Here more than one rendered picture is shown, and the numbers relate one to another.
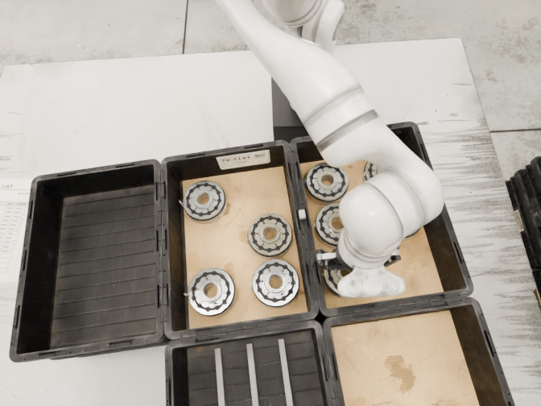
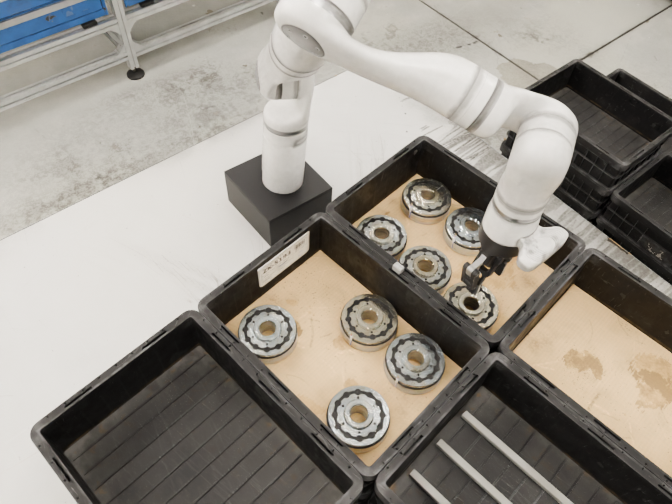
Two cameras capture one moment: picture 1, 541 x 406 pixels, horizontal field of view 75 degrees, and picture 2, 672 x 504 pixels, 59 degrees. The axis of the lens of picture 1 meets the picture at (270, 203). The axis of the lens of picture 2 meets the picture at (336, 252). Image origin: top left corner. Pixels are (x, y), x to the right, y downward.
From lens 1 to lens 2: 0.48 m
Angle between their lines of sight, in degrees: 26
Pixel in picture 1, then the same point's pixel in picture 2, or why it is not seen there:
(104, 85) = not seen: outside the picture
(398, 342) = (560, 339)
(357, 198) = (531, 140)
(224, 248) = (328, 369)
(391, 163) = (528, 111)
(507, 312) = not seen: hidden behind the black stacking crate
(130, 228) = (195, 424)
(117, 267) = (216, 480)
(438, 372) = (609, 340)
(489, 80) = not seen: hidden behind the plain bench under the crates
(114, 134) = (41, 352)
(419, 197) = (566, 119)
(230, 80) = (160, 207)
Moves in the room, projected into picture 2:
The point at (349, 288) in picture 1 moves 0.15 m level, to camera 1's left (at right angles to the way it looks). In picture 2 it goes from (532, 256) to (466, 323)
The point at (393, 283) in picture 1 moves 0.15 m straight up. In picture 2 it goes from (557, 233) to (600, 158)
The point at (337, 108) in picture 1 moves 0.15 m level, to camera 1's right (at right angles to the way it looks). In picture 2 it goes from (481, 83) to (552, 31)
